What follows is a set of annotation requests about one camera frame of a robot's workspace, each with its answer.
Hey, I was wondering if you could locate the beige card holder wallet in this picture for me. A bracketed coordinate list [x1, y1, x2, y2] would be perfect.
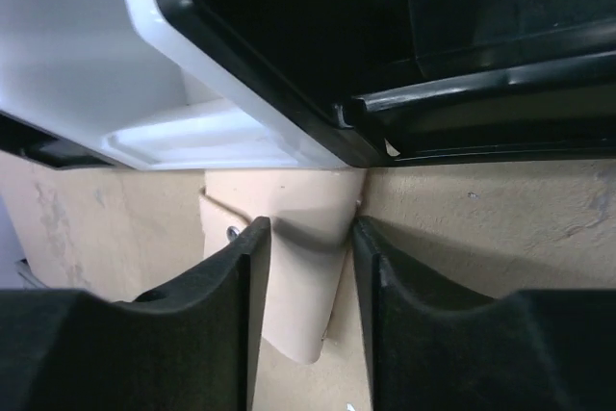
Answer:
[199, 169, 366, 364]

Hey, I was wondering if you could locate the black right bin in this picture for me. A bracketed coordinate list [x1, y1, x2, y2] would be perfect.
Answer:
[156, 0, 615, 167]

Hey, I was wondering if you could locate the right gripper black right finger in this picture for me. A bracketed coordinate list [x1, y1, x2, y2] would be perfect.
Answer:
[352, 217, 615, 410]

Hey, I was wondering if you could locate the white middle bin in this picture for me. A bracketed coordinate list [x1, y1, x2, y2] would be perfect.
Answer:
[1, 0, 344, 170]

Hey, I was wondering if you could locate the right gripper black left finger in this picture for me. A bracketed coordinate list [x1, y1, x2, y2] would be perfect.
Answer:
[1, 217, 270, 410]

